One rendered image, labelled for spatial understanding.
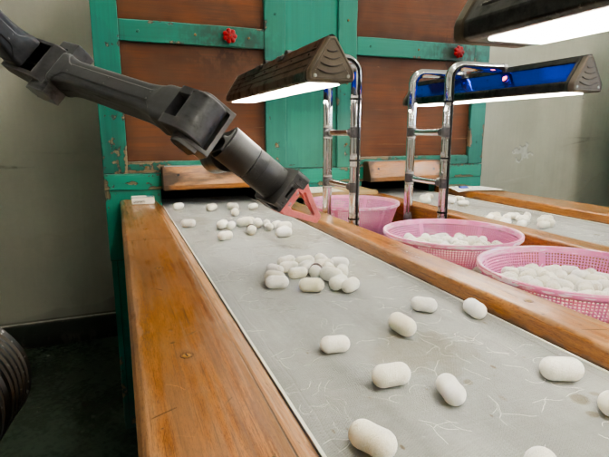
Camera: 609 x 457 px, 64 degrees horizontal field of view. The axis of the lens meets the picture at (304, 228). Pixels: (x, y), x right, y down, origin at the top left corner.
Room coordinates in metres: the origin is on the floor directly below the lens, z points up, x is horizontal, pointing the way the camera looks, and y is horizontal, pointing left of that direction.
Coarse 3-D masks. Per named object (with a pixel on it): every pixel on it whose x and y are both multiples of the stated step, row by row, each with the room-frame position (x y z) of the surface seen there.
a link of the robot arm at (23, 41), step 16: (0, 16) 0.88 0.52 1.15; (0, 32) 0.88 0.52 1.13; (16, 32) 0.91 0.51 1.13; (0, 48) 0.90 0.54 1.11; (16, 48) 0.91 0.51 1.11; (32, 48) 0.93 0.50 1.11; (48, 48) 0.95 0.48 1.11; (16, 64) 0.92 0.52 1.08; (32, 64) 0.96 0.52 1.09; (48, 64) 0.90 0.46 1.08
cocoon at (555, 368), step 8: (544, 360) 0.41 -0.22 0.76; (552, 360) 0.40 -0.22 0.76; (560, 360) 0.40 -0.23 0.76; (568, 360) 0.40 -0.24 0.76; (576, 360) 0.40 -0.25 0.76; (544, 368) 0.40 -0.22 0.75; (552, 368) 0.40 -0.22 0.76; (560, 368) 0.40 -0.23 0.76; (568, 368) 0.40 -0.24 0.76; (576, 368) 0.40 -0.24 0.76; (584, 368) 0.40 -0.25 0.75; (544, 376) 0.40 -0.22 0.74; (552, 376) 0.40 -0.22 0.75; (560, 376) 0.40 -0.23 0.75; (568, 376) 0.40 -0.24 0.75; (576, 376) 0.40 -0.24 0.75
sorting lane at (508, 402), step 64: (256, 256) 0.85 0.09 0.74; (256, 320) 0.55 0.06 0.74; (320, 320) 0.55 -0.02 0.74; (384, 320) 0.55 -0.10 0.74; (448, 320) 0.55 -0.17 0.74; (320, 384) 0.40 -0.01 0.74; (512, 384) 0.40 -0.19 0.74; (576, 384) 0.40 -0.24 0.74; (320, 448) 0.31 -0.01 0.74; (448, 448) 0.31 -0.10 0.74; (512, 448) 0.31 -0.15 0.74; (576, 448) 0.31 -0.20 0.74
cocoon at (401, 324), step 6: (396, 312) 0.52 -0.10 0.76; (390, 318) 0.51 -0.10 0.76; (396, 318) 0.51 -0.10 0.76; (402, 318) 0.50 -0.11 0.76; (408, 318) 0.50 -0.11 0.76; (390, 324) 0.51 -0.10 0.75; (396, 324) 0.50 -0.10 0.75; (402, 324) 0.50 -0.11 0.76; (408, 324) 0.49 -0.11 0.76; (414, 324) 0.50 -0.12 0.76; (396, 330) 0.50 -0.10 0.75; (402, 330) 0.49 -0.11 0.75; (408, 330) 0.49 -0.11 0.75; (414, 330) 0.49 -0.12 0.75
